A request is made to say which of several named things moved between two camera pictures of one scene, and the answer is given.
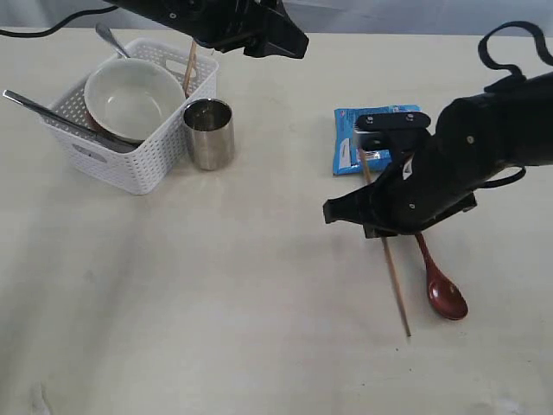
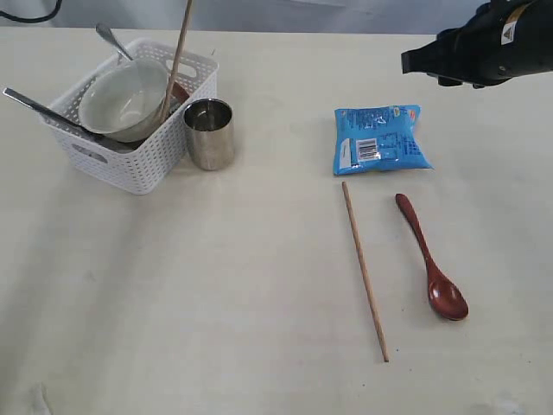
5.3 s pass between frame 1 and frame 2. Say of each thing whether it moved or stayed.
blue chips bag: stayed
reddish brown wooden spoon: stayed
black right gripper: moved
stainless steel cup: stayed
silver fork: stayed
